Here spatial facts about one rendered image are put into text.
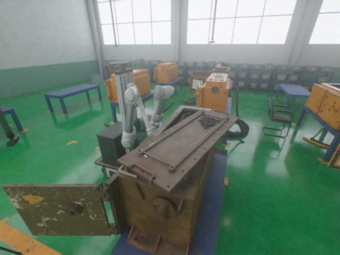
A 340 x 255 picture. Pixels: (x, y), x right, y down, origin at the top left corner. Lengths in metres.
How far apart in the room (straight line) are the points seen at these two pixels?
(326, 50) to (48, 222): 11.27
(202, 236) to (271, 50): 9.77
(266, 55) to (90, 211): 10.14
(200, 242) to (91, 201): 0.91
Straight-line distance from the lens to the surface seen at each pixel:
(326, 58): 11.17
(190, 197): 1.09
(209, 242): 1.64
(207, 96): 3.94
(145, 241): 1.60
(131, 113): 1.96
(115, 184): 1.27
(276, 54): 10.57
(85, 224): 1.61
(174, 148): 1.24
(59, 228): 1.76
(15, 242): 2.96
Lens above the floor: 2.06
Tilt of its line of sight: 27 degrees down
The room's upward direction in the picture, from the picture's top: straight up
